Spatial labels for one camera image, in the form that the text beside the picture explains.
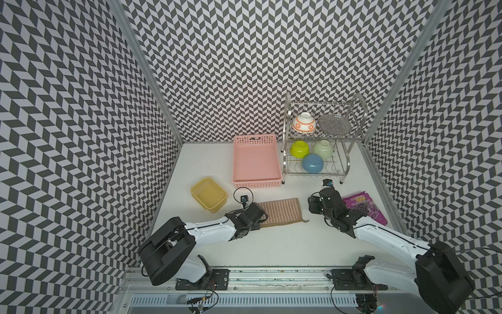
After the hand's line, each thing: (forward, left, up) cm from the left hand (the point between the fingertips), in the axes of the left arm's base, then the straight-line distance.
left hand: (251, 221), depth 89 cm
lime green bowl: (+37, -26, +9) cm, 46 cm away
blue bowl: (+28, -32, +7) cm, 43 cm away
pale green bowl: (+37, -38, +10) cm, 54 cm away
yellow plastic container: (+15, +22, -1) cm, 26 cm away
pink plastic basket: (+35, -2, +1) cm, 35 cm away
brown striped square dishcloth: (+5, -14, +1) cm, 15 cm away
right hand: (+6, -28, +7) cm, 29 cm away
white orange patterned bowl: (+31, -24, +32) cm, 51 cm away
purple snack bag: (+6, -51, +6) cm, 52 cm away
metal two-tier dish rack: (+27, -29, +28) cm, 49 cm away
